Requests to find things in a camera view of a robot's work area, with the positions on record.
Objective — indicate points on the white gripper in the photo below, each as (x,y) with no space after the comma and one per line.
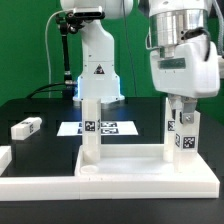
(186,74)

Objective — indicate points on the white desk tabletop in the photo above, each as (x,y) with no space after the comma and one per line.
(139,171)

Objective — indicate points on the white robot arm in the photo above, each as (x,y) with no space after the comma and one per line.
(132,62)

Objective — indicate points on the sheet of fiducial markers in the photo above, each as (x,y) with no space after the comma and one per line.
(107,128)

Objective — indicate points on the white U-shaped fixture frame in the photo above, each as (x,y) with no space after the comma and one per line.
(35,188)

